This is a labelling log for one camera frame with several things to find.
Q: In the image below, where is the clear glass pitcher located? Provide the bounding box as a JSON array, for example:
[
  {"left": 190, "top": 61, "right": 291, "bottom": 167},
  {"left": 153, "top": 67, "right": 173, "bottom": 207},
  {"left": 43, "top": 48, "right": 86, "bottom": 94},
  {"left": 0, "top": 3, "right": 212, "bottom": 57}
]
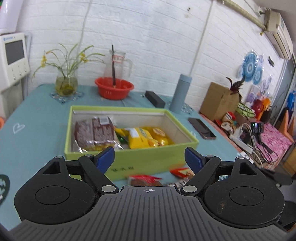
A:
[{"left": 103, "top": 45, "right": 133, "bottom": 80}]

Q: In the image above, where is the blue paper wall decoration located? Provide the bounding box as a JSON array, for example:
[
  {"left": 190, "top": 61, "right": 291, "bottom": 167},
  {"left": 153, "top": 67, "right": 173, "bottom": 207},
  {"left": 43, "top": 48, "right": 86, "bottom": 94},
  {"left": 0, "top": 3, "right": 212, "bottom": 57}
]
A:
[{"left": 237, "top": 51, "right": 264, "bottom": 85}]

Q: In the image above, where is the glass vase with plant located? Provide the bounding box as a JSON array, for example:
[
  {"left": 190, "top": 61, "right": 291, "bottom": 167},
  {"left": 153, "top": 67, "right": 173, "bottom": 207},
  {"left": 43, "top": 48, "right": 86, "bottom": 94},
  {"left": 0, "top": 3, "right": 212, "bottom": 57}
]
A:
[{"left": 32, "top": 43, "right": 105, "bottom": 97}]

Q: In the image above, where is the orange yellow snack bag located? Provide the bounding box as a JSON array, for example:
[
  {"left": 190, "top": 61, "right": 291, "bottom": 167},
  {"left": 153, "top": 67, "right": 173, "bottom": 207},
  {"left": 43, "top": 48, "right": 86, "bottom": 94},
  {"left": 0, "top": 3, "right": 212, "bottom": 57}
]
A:
[{"left": 143, "top": 126, "right": 174, "bottom": 147}]

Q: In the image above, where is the white power strip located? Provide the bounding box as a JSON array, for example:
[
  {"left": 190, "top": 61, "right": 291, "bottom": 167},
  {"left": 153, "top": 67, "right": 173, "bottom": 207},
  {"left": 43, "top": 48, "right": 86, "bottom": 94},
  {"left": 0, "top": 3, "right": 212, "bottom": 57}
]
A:
[{"left": 229, "top": 135, "right": 254, "bottom": 164}]

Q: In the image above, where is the black rectangular case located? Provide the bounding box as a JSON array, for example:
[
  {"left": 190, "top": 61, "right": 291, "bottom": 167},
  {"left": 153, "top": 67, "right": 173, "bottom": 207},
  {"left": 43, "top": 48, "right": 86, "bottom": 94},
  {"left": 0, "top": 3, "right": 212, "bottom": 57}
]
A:
[{"left": 145, "top": 91, "right": 166, "bottom": 108}]

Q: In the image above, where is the grey thermos bottle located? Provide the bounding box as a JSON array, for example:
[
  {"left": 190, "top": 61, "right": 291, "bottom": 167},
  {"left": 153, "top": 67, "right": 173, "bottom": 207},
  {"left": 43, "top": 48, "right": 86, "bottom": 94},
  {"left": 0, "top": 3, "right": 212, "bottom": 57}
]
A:
[{"left": 169, "top": 74, "right": 192, "bottom": 113}]

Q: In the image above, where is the brown cake snack pack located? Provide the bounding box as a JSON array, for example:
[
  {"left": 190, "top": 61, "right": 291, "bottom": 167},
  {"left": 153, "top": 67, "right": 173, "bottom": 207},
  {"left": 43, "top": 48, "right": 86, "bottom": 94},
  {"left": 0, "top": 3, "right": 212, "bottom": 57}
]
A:
[{"left": 73, "top": 116, "right": 123, "bottom": 153}]

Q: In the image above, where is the white machine with screen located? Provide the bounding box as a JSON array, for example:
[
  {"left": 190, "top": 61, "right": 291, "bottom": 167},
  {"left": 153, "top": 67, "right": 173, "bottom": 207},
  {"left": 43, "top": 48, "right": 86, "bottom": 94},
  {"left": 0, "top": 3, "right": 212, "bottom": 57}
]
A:
[{"left": 0, "top": 33, "right": 30, "bottom": 92}]

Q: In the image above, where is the white air conditioner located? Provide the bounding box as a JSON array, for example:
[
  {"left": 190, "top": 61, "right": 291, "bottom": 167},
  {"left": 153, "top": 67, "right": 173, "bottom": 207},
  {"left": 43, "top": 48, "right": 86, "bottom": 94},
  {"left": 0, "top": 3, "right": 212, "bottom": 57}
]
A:
[{"left": 264, "top": 10, "right": 293, "bottom": 60}]

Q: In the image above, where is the pink patterned cloth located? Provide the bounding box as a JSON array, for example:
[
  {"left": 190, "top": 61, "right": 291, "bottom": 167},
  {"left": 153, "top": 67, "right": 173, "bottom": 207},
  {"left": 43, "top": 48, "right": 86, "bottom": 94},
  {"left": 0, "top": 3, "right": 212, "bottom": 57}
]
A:
[{"left": 256, "top": 123, "right": 292, "bottom": 163}]

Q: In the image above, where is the red plastic bowl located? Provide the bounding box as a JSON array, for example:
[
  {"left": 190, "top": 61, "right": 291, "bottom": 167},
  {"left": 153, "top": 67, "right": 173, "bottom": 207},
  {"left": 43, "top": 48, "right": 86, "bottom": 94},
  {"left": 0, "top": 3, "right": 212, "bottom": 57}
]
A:
[{"left": 95, "top": 77, "right": 134, "bottom": 100}]

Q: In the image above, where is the smartphone in red case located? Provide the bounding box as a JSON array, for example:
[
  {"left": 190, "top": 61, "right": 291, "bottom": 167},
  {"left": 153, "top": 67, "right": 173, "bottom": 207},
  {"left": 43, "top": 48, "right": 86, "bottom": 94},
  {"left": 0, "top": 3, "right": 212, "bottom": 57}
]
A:
[{"left": 188, "top": 118, "right": 216, "bottom": 140}]

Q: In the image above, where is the red brown snack pack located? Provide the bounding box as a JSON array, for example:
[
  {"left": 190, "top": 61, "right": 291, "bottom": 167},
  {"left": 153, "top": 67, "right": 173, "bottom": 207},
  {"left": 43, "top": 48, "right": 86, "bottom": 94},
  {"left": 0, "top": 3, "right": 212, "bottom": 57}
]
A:
[{"left": 128, "top": 175, "right": 162, "bottom": 186}]

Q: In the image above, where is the fried chicken snack bag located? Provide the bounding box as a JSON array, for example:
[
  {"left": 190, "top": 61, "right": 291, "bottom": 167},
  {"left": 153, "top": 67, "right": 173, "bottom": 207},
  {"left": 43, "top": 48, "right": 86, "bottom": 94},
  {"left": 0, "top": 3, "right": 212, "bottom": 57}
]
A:
[{"left": 170, "top": 167, "right": 195, "bottom": 179}]

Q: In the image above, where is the green cardboard box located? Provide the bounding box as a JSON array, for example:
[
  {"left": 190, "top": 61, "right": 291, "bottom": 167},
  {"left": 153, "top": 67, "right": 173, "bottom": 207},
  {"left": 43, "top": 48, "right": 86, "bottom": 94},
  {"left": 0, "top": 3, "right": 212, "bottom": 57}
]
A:
[{"left": 65, "top": 106, "right": 199, "bottom": 180}]

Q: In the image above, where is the brown cardboard box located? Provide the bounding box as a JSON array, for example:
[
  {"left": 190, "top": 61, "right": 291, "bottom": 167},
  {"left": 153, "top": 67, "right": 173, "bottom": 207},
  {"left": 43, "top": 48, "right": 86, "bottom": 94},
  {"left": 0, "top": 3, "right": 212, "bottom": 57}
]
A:
[{"left": 199, "top": 82, "right": 239, "bottom": 121}]

